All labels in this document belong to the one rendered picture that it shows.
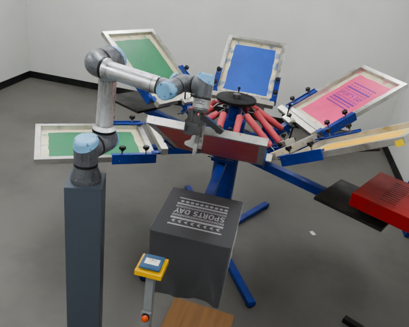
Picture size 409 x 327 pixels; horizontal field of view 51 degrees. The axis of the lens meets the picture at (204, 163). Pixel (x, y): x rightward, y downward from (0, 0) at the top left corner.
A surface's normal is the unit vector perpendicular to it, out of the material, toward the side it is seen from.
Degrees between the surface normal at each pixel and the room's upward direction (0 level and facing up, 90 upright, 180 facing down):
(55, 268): 0
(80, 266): 90
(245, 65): 32
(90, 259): 90
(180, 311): 0
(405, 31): 90
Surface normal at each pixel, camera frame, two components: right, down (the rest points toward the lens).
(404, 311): 0.13, -0.89
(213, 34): -0.20, 0.42
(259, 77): 0.00, -0.53
